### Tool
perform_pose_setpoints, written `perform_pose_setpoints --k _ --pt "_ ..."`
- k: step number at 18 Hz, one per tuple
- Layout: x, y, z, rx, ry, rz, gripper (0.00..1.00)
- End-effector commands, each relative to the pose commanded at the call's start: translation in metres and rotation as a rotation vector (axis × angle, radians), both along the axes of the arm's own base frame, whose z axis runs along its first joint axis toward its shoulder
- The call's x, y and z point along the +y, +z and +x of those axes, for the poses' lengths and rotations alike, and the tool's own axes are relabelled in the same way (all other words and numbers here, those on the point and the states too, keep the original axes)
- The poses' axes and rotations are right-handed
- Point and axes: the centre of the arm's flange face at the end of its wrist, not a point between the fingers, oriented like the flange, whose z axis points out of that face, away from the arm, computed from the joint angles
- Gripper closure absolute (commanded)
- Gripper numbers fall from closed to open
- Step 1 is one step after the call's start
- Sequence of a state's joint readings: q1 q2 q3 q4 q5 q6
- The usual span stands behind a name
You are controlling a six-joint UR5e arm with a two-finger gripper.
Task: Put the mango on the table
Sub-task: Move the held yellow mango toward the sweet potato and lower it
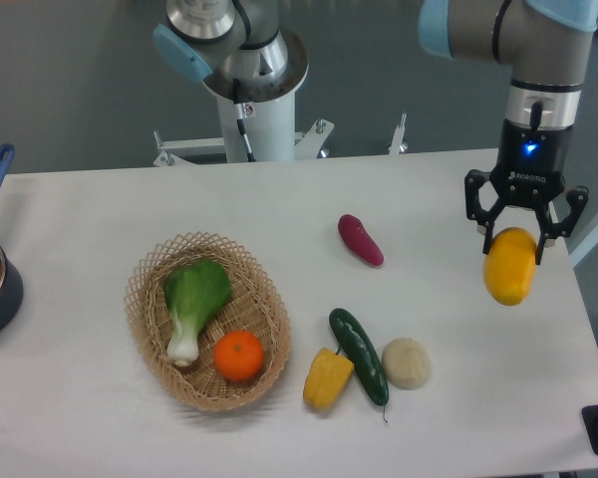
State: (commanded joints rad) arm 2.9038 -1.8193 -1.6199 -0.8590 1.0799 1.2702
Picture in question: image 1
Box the orange tangerine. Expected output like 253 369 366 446
213 331 264 381

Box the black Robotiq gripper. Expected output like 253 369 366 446
464 118 590 266

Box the woven wicker basket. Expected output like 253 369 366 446
125 232 291 412

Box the dark green cucumber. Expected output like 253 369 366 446
328 308 390 425

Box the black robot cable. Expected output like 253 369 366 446
230 78 257 163

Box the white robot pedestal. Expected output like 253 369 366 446
204 28 309 163

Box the green bok choy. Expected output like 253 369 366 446
163 260 232 367

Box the beige round bun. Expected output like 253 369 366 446
382 338 432 390

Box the yellow bell pepper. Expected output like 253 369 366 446
303 348 354 411

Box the purple sweet potato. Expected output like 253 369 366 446
337 214 385 267

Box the yellow orange mango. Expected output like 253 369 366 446
482 227 536 307

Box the white metal base frame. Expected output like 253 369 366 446
152 112 409 167

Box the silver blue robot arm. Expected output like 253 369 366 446
152 1 598 250

